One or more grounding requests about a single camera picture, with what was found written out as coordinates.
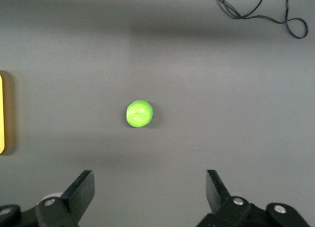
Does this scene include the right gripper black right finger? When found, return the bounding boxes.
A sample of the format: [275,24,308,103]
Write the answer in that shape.
[196,169,311,227]

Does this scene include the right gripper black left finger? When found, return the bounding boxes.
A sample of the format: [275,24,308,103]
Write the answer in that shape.
[0,170,95,227]

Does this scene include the green apple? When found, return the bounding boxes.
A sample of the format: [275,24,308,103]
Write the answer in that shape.
[125,100,154,129]

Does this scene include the yellow plastic tray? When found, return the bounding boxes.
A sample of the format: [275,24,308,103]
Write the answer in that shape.
[0,70,16,156]

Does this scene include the thin black loose cable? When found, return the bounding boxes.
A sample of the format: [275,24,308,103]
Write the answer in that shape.
[201,0,308,38]

